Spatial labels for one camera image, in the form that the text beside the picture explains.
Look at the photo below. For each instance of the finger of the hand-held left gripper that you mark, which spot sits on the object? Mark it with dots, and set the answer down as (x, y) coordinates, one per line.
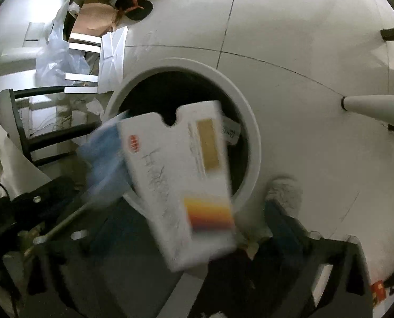
(44, 195)

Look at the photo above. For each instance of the white round trash bin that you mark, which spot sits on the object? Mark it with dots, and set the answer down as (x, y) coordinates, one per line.
(250, 112)

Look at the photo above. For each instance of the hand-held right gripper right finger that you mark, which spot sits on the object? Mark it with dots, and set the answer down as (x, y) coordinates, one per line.
(284, 230)

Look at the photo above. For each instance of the white tapered table leg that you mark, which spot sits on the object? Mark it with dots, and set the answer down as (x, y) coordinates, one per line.
(375, 107)

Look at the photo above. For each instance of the blue packet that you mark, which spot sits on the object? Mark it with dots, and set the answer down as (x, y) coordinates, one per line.
(102, 159)

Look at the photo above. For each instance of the white medicine box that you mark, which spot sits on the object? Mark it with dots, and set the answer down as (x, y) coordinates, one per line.
(180, 185)

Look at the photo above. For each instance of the brown cardboard box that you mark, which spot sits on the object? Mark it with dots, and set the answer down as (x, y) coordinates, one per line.
(94, 16)

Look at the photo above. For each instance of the white sheet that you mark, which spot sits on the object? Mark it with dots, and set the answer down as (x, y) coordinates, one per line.
(21, 172)

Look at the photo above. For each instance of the black round stand base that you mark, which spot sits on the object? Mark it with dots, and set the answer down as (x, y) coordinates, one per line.
(139, 10)

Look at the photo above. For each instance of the white flat carton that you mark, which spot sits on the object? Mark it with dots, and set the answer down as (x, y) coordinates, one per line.
(112, 59)

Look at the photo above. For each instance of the white printed paper slip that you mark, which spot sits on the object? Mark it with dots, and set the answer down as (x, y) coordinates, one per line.
(230, 131)

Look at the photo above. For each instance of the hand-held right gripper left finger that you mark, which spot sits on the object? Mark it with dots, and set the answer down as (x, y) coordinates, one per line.
(114, 235)

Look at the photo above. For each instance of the clear plastic bag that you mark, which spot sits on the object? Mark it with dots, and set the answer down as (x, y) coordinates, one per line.
(56, 59)

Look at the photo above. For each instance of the black chair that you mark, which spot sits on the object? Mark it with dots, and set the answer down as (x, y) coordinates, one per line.
(21, 129)

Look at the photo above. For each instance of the white fluffy slipper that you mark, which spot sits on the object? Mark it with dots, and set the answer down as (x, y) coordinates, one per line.
(283, 188)

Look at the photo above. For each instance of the red packet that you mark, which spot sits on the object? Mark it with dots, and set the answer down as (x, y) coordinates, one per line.
(378, 292)

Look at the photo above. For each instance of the black curved chair foot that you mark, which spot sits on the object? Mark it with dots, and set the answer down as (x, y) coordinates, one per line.
(391, 33)

